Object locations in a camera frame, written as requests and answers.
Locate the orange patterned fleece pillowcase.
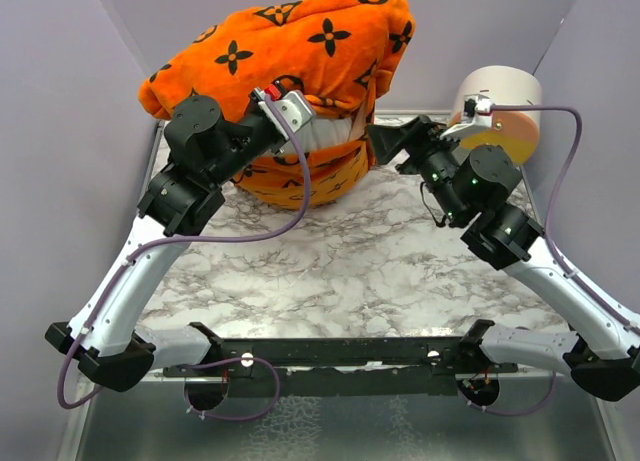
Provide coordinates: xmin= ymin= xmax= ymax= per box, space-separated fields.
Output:
xmin=138 ymin=0 xmax=416 ymax=210

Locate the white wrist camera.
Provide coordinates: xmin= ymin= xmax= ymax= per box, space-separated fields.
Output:
xmin=250 ymin=82 xmax=315 ymax=141
xmin=440 ymin=94 xmax=494 ymax=141

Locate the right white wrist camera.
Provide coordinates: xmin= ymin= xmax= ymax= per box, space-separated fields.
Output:
xmin=440 ymin=94 xmax=494 ymax=141

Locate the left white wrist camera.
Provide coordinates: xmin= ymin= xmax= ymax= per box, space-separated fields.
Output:
xmin=250 ymin=82 xmax=315 ymax=141

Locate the white pillow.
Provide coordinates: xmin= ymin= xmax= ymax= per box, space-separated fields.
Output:
xmin=296 ymin=117 xmax=366 ymax=158

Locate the aluminium rail frame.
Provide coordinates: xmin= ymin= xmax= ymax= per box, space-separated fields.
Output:
xmin=55 ymin=111 xmax=617 ymax=461

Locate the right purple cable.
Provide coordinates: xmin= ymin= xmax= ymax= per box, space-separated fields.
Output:
xmin=464 ymin=104 xmax=640 ymax=417

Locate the white cylinder with striped face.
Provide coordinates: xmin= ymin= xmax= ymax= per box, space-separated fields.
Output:
xmin=449 ymin=65 xmax=542 ymax=165

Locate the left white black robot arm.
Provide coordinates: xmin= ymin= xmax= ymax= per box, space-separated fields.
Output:
xmin=45 ymin=83 xmax=314 ymax=392

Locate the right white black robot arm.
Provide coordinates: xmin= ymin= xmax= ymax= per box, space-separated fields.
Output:
xmin=366 ymin=115 xmax=639 ymax=401

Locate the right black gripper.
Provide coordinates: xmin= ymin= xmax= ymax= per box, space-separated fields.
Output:
xmin=365 ymin=115 xmax=466 ymax=225

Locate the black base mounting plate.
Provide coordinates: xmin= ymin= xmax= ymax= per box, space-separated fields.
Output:
xmin=163 ymin=335 xmax=517 ymax=397

